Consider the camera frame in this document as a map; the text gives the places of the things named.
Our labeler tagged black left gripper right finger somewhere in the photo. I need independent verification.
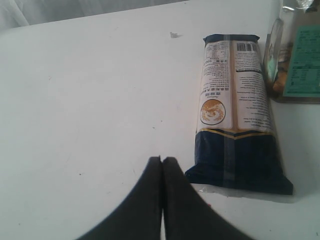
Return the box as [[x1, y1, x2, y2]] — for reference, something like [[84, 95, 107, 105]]
[[162, 157, 251, 240]]

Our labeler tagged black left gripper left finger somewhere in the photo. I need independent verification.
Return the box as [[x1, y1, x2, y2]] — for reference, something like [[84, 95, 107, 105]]
[[79, 156, 164, 240]]

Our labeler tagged blue white spaghetti packet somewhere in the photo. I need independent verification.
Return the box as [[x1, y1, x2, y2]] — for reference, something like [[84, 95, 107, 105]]
[[185, 34, 294, 196]]

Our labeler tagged small white paper scrap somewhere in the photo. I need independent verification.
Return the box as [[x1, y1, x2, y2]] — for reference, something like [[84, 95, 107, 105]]
[[170, 32, 182, 39]]

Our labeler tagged nut jar with gold lid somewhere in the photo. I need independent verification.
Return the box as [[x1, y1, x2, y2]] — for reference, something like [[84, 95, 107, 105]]
[[263, 0, 320, 104]]

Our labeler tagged white backdrop curtain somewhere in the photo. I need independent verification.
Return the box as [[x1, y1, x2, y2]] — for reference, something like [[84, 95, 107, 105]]
[[0, 0, 177, 32]]

